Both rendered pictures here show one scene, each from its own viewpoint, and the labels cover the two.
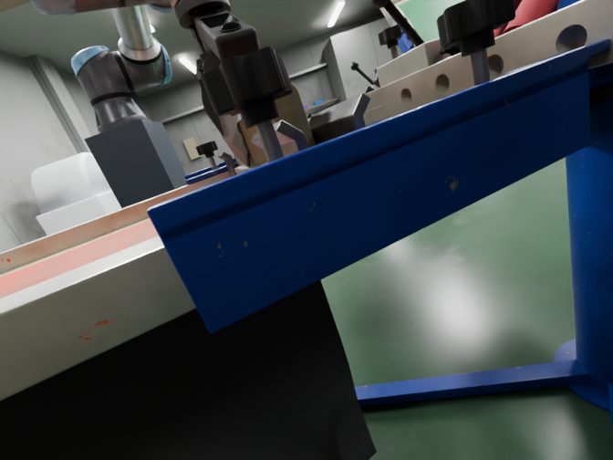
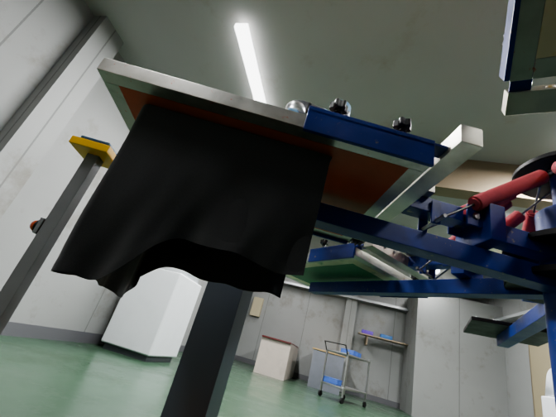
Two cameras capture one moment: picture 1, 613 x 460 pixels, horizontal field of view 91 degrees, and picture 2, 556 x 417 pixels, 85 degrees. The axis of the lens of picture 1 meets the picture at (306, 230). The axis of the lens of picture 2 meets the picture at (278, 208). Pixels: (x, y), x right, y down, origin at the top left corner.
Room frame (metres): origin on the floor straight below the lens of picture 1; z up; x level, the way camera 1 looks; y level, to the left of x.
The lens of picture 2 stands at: (-0.38, -0.07, 0.50)
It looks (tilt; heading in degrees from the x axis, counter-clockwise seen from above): 24 degrees up; 15
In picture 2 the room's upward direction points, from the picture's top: 16 degrees clockwise
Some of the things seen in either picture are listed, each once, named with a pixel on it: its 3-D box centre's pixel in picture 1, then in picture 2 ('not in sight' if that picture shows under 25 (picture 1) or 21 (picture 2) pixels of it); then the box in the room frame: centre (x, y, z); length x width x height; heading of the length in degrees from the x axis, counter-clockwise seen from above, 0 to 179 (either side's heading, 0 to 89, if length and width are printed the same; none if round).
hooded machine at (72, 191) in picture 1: (100, 222); (163, 295); (3.74, 2.31, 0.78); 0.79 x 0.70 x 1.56; 0
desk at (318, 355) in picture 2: not in sight; (326, 370); (7.94, -0.07, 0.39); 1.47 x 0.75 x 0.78; 0
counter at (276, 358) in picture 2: not in sight; (279, 357); (7.65, 1.06, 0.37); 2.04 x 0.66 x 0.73; 0
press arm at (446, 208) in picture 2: not in sight; (431, 210); (0.55, -0.31, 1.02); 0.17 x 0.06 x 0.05; 105
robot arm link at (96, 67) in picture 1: (101, 75); not in sight; (1.08, 0.44, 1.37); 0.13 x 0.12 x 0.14; 114
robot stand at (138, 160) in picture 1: (203, 285); (223, 311); (1.08, 0.44, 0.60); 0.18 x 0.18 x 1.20; 0
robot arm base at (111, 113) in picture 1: (118, 114); not in sight; (1.08, 0.44, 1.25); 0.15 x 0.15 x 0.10
